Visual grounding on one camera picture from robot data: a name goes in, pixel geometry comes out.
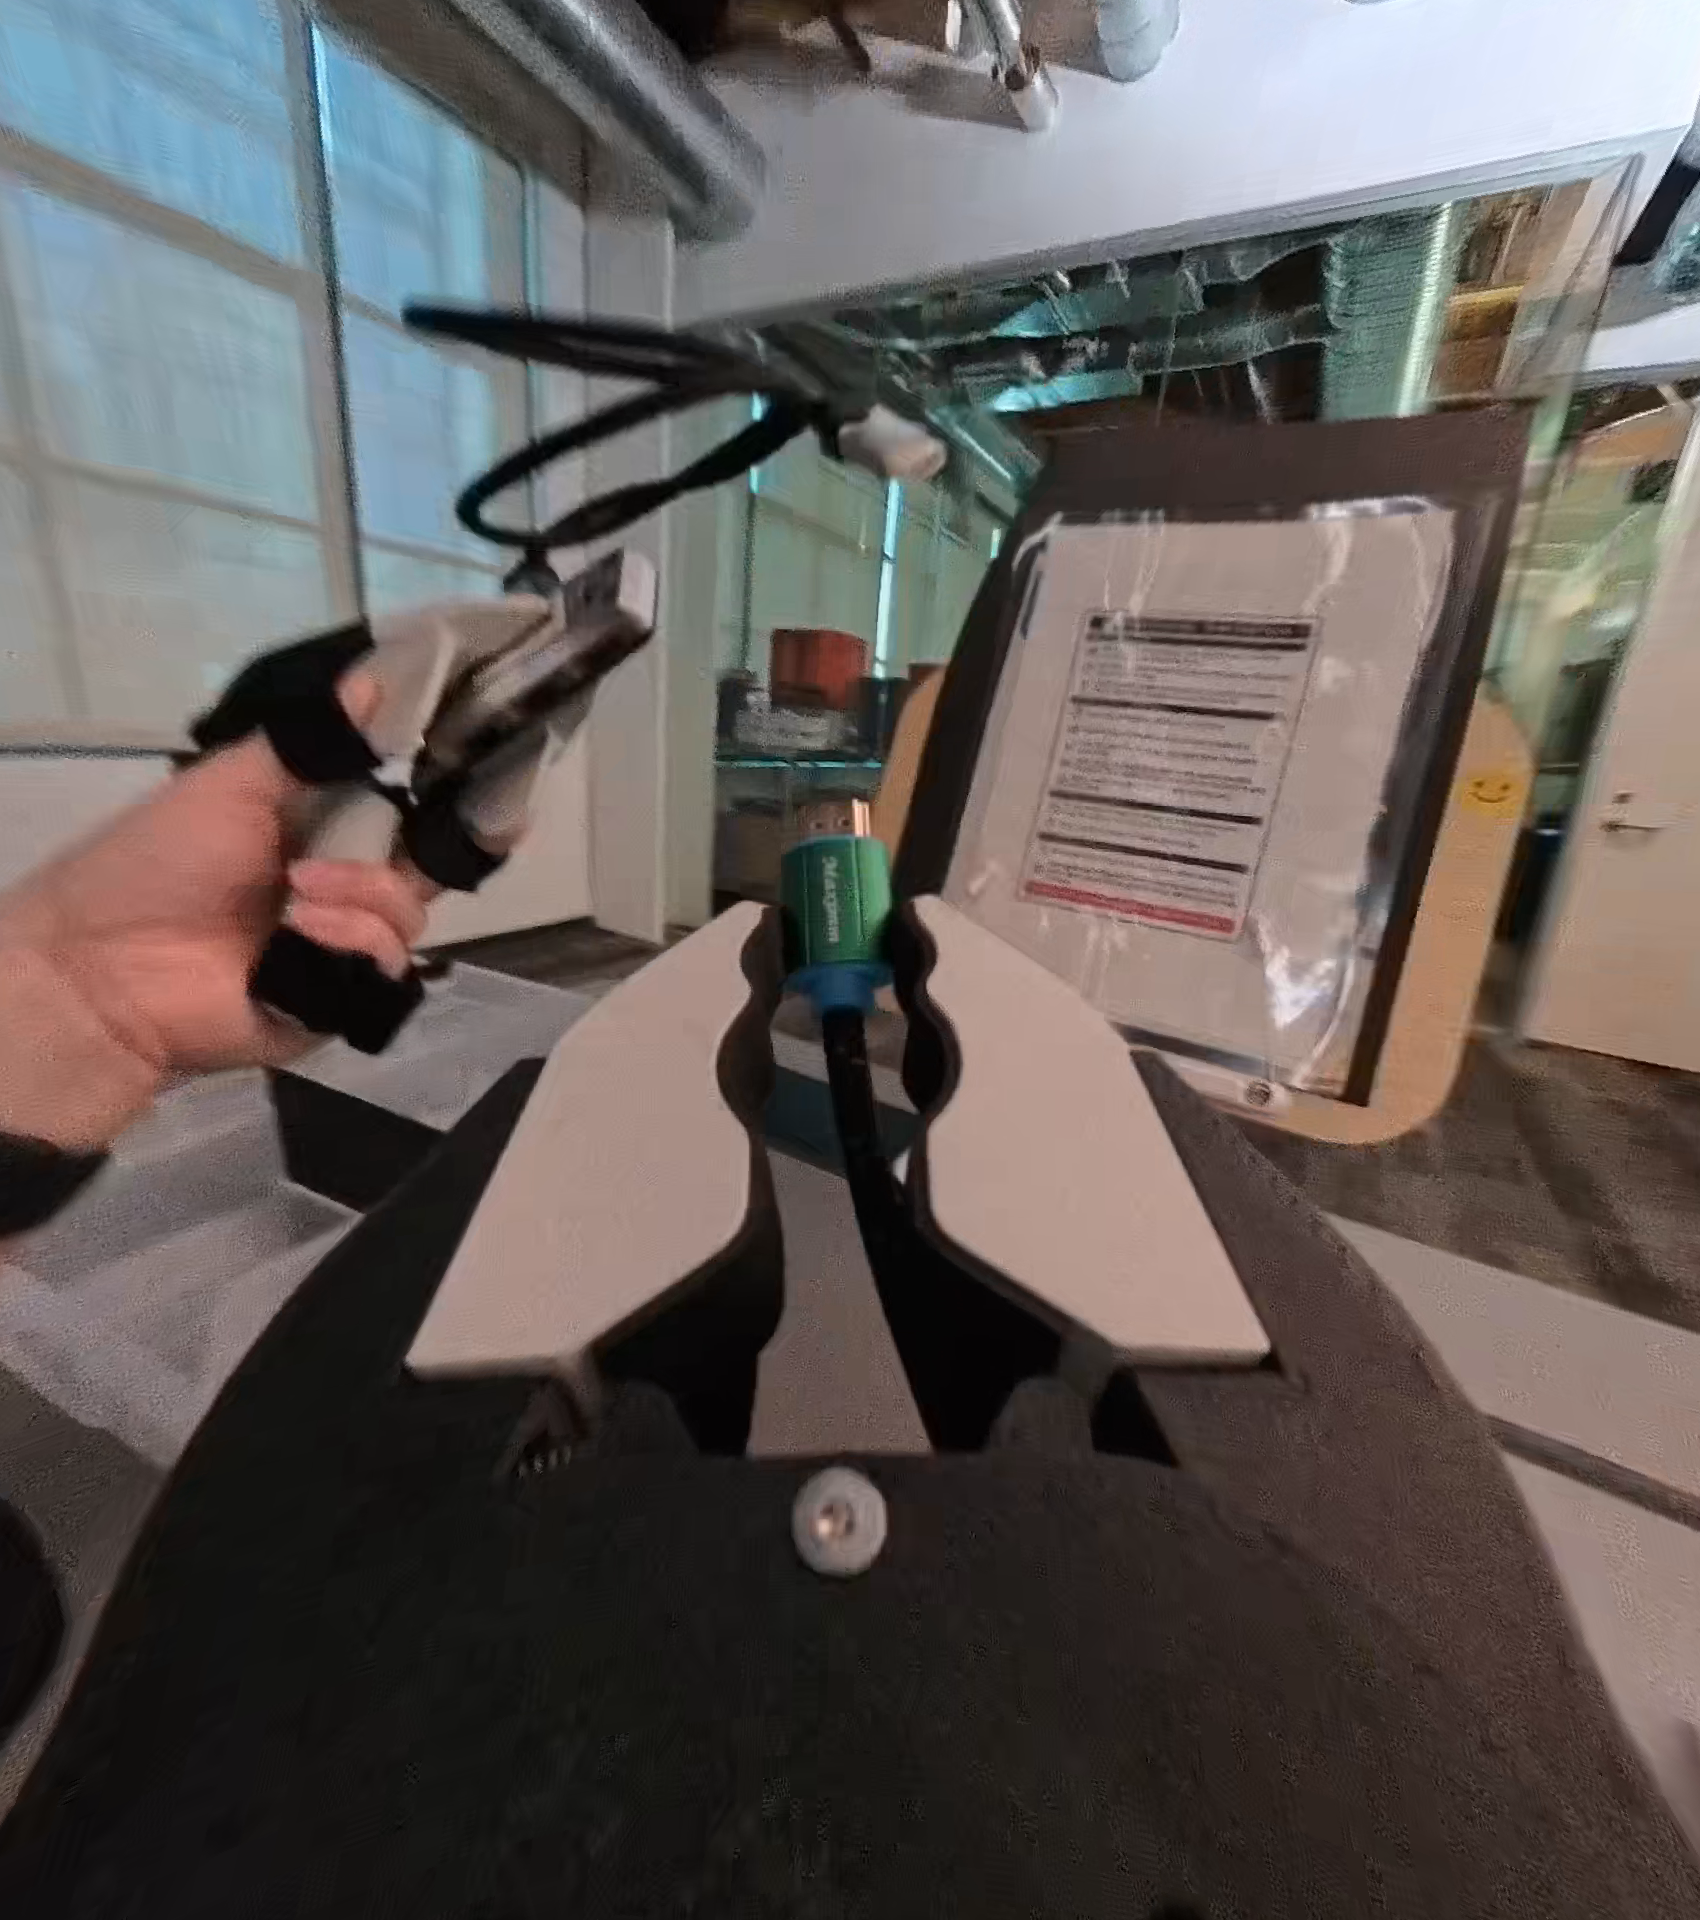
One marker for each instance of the grey adapter hub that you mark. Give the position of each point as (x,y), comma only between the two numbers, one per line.
(564,630)

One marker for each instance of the instruction sign on wooden board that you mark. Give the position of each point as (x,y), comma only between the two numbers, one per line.
(1181,780)

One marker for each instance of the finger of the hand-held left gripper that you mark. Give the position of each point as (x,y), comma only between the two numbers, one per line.
(512,780)
(461,644)

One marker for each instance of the red storage crate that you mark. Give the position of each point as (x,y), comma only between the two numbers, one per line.
(817,668)

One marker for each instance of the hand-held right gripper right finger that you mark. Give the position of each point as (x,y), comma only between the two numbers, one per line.
(1075,1185)

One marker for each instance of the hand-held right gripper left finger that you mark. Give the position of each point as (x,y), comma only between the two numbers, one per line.
(594,1185)

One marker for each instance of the white door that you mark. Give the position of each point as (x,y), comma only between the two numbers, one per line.
(1690,675)

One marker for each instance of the large paned window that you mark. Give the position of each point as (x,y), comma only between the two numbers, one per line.
(114,375)

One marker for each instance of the person's left hand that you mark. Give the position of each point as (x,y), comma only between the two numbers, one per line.
(84,944)

